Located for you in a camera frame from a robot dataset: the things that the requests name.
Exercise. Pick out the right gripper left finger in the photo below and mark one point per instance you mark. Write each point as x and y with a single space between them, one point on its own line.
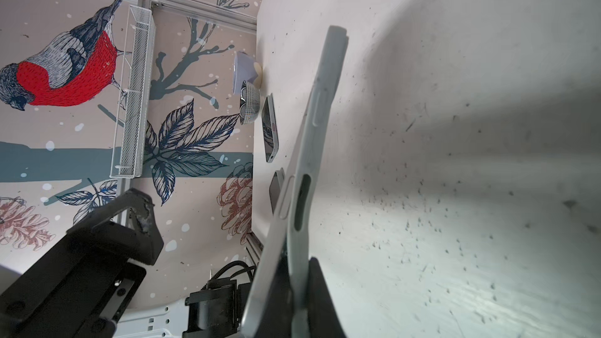
82 286

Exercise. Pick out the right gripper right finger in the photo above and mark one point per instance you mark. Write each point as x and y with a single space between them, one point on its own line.
277 318

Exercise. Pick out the light blue phone case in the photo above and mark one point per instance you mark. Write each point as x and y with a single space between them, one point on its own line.
289 228

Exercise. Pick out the black phone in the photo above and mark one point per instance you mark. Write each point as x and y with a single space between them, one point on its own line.
275 188
269 129

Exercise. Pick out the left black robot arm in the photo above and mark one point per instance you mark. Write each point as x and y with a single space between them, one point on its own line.
214 311

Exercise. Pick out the dark grey flower dish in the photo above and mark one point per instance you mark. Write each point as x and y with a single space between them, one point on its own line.
250 103

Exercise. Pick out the lavender bowl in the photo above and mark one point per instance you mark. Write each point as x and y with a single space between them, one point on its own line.
246 68

